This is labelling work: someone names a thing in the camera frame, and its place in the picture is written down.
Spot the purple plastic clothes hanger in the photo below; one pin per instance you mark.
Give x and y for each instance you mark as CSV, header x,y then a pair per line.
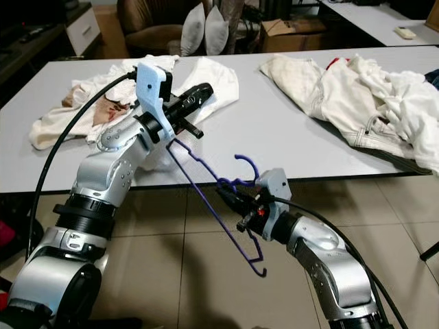
x,y
206,197

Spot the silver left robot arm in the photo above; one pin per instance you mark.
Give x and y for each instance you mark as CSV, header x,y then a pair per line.
x,y
103,171

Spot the open brown cardboard box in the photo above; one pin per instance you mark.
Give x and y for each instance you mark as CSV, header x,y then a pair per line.
x,y
291,38

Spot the black low sideboard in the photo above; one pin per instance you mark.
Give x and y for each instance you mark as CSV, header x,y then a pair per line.
x,y
27,58

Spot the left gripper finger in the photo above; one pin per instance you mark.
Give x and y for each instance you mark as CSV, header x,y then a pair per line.
x,y
197,93
199,105

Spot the pink plastic object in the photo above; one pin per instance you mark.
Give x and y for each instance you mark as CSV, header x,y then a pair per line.
x,y
7,234

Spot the beige crumpled garment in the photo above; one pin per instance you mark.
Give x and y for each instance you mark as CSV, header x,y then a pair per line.
x,y
58,127

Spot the plain white shirt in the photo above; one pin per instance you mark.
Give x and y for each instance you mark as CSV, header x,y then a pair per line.
x,y
219,75

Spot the white pillow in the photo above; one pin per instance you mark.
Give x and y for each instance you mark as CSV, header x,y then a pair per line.
x,y
216,31
193,33

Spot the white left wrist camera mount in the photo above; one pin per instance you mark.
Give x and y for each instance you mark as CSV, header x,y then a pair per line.
x,y
151,89

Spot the brown armchair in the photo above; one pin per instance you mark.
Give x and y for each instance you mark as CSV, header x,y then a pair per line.
x,y
147,24

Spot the cream white trousers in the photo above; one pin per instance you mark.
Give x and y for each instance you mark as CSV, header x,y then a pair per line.
x,y
309,86

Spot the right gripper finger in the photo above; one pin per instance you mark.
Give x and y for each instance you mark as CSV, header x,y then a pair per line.
x,y
233,195
230,203

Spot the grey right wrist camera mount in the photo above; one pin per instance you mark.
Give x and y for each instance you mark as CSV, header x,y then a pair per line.
x,y
274,195

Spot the white remote control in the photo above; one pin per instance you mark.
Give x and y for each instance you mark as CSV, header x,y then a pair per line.
x,y
405,32

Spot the white drawer unit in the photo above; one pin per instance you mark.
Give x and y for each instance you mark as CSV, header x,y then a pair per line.
x,y
84,31

